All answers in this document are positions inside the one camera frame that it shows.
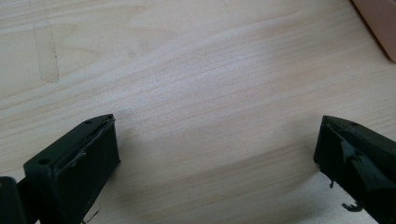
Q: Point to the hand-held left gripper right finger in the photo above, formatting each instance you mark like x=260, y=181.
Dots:
x=358, y=165

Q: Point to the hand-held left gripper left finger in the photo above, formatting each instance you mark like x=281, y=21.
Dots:
x=71, y=174

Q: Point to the pink box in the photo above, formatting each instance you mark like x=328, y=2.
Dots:
x=381, y=21

